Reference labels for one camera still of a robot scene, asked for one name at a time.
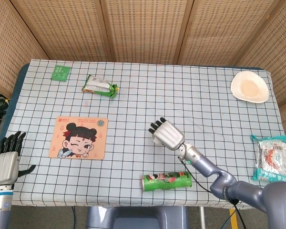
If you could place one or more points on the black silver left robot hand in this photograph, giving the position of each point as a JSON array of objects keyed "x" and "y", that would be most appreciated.
[{"x": 3, "y": 167}]

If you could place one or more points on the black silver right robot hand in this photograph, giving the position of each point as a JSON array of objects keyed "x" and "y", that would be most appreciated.
[{"x": 169, "y": 136}]

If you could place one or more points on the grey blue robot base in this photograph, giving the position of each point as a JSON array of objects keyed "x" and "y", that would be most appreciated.
[{"x": 133, "y": 218}]

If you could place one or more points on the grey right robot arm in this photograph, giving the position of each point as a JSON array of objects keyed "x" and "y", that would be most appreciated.
[{"x": 240, "y": 188}]

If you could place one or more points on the cartoon girl mouse pad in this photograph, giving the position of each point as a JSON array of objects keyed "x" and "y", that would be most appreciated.
[{"x": 90, "y": 124}]

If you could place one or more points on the checkered light blue tablecloth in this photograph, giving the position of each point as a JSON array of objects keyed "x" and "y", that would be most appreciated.
[{"x": 157, "y": 95}]

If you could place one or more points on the green chip can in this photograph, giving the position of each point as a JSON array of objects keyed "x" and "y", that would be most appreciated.
[{"x": 166, "y": 181}]

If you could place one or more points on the crumpled green snack bag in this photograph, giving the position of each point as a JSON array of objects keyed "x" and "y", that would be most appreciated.
[{"x": 96, "y": 86}]

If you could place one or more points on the white table leg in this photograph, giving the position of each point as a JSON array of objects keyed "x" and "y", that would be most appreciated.
[{"x": 202, "y": 218}]

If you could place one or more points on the white paper bowl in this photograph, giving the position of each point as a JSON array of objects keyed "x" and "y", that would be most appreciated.
[{"x": 250, "y": 87}]

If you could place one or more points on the teal white noodle packet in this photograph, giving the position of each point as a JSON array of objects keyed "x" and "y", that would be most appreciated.
[{"x": 274, "y": 155}]

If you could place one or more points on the flat green sachet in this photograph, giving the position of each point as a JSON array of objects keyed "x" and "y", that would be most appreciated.
[{"x": 60, "y": 72}]

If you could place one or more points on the woven wooden folding screen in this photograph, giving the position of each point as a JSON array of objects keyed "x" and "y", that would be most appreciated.
[{"x": 143, "y": 28}]

